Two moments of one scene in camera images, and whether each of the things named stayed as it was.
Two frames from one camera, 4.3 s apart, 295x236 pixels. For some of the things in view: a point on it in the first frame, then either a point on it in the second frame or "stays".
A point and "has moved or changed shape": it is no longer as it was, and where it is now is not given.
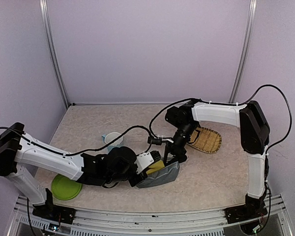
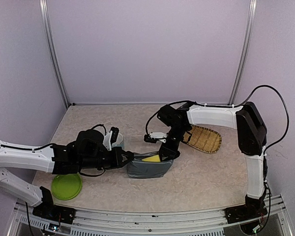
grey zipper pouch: [166, 174] has moved or changed shape
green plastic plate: [64, 188] stays
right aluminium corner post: [245, 50] stays
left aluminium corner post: [44, 7] stays
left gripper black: [134, 182] to [117, 159]
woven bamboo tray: [207, 140] stays
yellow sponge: [155, 167] has moved or changed shape
